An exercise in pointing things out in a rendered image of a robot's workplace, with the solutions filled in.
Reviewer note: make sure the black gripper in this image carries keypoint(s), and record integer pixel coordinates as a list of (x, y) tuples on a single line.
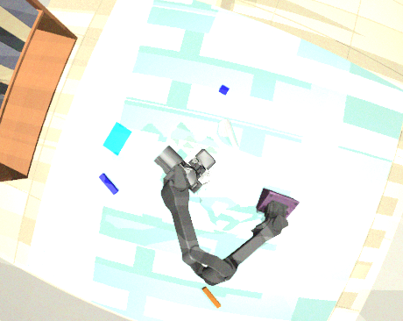
[(202, 162)]

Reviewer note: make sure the blue flat square plate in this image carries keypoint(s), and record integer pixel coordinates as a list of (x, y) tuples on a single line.
[(223, 90)]

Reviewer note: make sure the small blue block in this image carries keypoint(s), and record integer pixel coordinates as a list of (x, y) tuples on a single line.
[(108, 184)]

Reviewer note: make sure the orange flat bar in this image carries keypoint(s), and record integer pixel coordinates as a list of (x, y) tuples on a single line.
[(211, 297)]

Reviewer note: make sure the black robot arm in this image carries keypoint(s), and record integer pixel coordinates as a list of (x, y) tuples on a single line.
[(175, 194)]

